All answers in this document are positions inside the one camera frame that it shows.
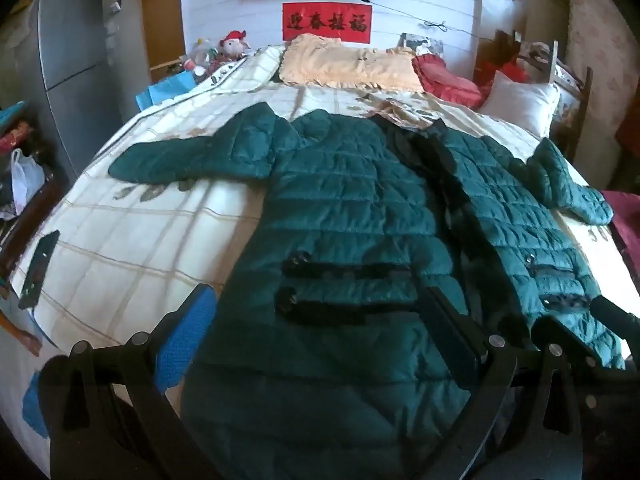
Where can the wooden chair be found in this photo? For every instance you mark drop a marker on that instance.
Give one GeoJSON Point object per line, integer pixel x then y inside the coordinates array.
{"type": "Point", "coordinates": [554, 60]}

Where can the plush toy with red hat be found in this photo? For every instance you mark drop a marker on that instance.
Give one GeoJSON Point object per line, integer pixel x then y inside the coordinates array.
{"type": "Point", "coordinates": [234, 45]}

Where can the blue paper bag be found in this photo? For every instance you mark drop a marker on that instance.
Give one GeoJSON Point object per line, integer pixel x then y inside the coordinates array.
{"type": "Point", "coordinates": [167, 90]}

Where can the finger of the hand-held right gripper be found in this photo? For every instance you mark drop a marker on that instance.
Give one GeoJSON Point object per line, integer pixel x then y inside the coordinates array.
{"type": "Point", "coordinates": [600, 410]}
{"type": "Point", "coordinates": [617, 317]}

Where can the bed with cream plaid sheet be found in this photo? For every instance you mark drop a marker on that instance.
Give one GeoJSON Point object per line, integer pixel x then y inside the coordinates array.
{"type": "Point", "coordinates": [150, 240]}

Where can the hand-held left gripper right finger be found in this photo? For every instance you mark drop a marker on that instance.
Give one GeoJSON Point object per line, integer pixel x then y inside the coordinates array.
{"type": "Point", "coordinates": [450, 335]}

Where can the dark wooden side table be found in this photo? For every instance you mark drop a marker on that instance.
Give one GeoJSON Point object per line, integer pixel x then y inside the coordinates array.
{"type": "Point", "coordinates": [25, 240]}

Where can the small toy clutter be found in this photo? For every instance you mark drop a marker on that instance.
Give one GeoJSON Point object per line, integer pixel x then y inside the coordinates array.
{"type": "Point", "coordinates": [202, 55]}

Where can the white plastic bag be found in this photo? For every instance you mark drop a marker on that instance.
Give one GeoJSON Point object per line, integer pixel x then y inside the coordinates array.
{"type": "Point", "coordinates": [27, 180]}

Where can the maroon cloth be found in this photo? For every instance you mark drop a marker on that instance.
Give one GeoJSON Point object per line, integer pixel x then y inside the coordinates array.
{"type": "Point", "coordinates": [625, 225]}

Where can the green quilted jacket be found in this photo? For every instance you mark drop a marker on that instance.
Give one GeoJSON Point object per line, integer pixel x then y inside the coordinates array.
{"type": "Point", "coordinates": [350, 200]}

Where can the red clothes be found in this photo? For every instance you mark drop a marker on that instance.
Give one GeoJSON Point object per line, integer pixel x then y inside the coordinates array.
{"type": "Point", "coordinates": [505, 67]}

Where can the framed photo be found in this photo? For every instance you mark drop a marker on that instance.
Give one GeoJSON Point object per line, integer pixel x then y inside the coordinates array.
{"type": "Point", "coordinates": [422, 44]}

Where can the red ruffled cushion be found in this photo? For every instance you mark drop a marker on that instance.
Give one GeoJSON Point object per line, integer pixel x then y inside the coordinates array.
{"type": "Point", "coordinates": [445, 82]}

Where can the red wall banner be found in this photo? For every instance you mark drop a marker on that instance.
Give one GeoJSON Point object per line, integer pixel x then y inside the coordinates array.
{"type": "Point", "coordinates": [325, 22]}

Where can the wooden door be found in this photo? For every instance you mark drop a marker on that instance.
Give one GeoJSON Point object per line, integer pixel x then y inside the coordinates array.
{"type": "Point", "coordinates": [162, 25]}

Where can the grey refrigerator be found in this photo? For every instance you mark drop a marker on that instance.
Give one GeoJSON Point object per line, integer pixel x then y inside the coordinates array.
{"type": "Point", "coordinates": [75, 60]}

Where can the white pillow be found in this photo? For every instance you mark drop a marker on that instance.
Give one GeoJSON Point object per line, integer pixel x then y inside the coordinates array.
{"type": "Point", "coordinates": [520, 102]}

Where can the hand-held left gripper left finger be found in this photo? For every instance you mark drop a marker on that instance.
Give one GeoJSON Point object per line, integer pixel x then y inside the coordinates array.
{"type": "Point", "coordinates": [185, 335]}

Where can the black smartphone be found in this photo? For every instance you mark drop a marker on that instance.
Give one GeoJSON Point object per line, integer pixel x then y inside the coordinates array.
{"type": "Point", "coordinates": [40, 270]}

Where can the cartoon printed sheet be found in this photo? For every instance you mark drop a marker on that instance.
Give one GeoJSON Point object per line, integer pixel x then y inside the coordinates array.
{"type": "Point", "coordinates": [20, 330]}

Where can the yellow ruffled pillow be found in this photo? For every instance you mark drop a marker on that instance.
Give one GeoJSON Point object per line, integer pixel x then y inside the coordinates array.
{"type": "Point", "coordinates": [340, 67]}

